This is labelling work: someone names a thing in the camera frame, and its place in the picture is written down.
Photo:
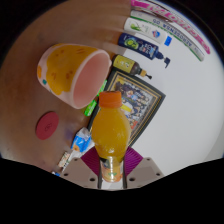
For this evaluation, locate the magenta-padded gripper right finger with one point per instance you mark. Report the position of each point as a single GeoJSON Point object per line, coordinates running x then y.
{"type": "Point", "coordinates": [145, 171]}

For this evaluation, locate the white bottle with blue cap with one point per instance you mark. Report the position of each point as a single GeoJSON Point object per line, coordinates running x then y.
{"type": "Point", "coordinates": [146, 30]}

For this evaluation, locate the small brown pump bottle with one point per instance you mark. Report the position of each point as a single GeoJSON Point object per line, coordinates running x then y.
{"type": "Point", "coordinates": [126, 64]}

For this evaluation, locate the pink and white tall tube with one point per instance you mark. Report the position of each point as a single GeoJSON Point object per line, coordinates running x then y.
{"type": "Point", "coordinates": [173, 21]}

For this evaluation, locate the orange juice bottle orange cap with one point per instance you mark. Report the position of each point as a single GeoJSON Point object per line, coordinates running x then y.
{"type": "Point", "coordinates": [110, 133]}

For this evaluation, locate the framed group picture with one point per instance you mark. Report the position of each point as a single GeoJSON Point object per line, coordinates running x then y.
{"type": "Point", "coordinates": [141, 100]}

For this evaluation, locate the white and green tall tube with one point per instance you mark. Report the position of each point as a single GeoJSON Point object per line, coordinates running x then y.
{"type": "Point", "coordinates": [170, 31]}

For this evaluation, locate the small patterned snack pack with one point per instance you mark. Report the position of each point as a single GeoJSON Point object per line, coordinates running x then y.
{"type": "Point", "coordinates": [64, 159]}

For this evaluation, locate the blue tissue pack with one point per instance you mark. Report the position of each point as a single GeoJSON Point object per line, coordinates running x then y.
{"type": "Point", "coordinates": [81, 140]}

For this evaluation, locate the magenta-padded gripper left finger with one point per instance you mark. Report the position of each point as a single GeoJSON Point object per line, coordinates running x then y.
{"type": "Point", "coordinates": [78, 171]}

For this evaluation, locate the pink and yellow cup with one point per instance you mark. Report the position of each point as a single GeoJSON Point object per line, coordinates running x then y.
{"type": "Point", "coordinates": [63, 70]}

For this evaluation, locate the dark blue pump bottle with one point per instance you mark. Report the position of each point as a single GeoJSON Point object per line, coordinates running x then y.
{"type": "Point", "coordinates": [140, 45]}

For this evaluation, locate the flat round red coaster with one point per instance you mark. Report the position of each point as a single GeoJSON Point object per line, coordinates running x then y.
{"type": "Point", "coordinates": [47, 125]}

